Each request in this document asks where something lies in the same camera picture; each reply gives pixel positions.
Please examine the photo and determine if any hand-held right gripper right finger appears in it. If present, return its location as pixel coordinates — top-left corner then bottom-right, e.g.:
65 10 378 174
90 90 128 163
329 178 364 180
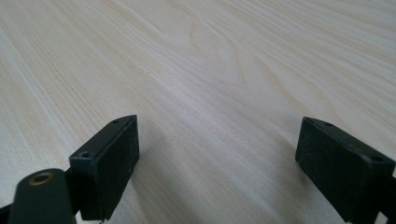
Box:
294 116 396 223

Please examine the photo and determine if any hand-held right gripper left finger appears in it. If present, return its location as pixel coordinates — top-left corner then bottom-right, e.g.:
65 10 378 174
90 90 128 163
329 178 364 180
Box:
68 114 141 222

